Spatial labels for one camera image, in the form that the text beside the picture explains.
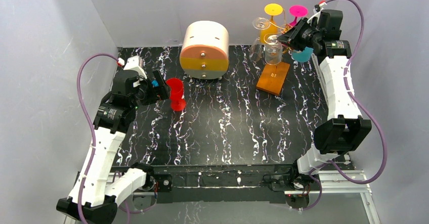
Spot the clear wine glass front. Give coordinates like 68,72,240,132
264,34,283,66

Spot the clear wine glass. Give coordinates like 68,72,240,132
264,34,283,66
249,17,271,62

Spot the red wine glass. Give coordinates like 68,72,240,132
166,78,186,111

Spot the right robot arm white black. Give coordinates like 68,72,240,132
277,10,372,180

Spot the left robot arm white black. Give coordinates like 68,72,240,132
56,69,170,223

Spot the blue wine glass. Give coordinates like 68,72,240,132
291,47,313,63

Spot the clear wine glass rear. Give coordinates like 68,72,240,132
249,17,271,62

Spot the magenta wine glass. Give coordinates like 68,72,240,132
289,5,308,26

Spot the yellow wine glass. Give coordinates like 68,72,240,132
260,3,283,43

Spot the wooden rack base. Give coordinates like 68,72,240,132
256,62,290,96

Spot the blue small cylinder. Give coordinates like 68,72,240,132
151,80,159,87

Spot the round pastel drawer cabinet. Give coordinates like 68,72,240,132
180,21,229,80

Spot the gold wire glass rack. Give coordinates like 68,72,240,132
276,9,292,54

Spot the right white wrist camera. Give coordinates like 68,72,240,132
307,0,327,25

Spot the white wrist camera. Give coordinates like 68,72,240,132
118,56,147,79
307,0,327,25

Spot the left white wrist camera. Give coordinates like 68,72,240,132
118,56,147,79

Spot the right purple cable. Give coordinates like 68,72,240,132
302,0,389,211

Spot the black front mounting rail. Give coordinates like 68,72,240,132
124,163,322,205

